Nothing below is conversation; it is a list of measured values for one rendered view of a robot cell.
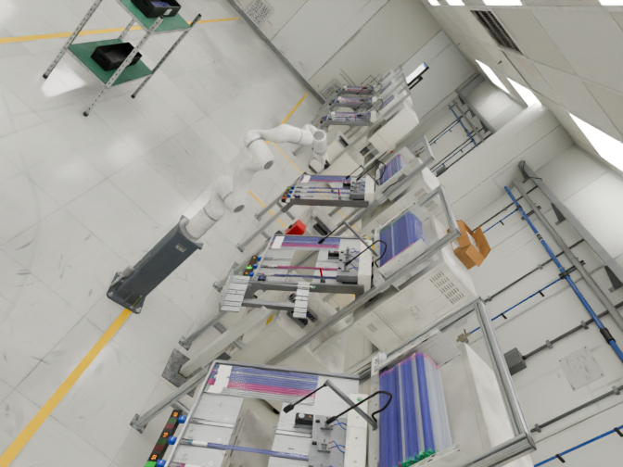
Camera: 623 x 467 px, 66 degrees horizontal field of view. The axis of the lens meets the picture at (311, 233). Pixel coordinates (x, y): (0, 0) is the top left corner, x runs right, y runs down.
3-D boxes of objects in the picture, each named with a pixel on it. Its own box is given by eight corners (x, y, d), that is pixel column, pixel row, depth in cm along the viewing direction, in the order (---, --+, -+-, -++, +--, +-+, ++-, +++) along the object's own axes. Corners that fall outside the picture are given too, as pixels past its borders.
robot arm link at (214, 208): (209, 220, 279) (235, 195, 270) (195, 195, 285) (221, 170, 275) (222, 221, 290) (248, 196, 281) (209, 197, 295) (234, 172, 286)
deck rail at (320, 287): (251, 289, 307) (251, 281, 305) (252, 287, 309) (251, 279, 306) (363, 295, 298) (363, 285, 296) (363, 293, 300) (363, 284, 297)
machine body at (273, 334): (215, 366, 339) (275, 321, 316) (241, 309, 402) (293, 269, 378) (280, 422, 354) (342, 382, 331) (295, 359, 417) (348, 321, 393)
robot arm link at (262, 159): (231, 192, 289) (244, 214, 284) (214, 195, 281) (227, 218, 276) (267, 135, 255) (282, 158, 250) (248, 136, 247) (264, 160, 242)
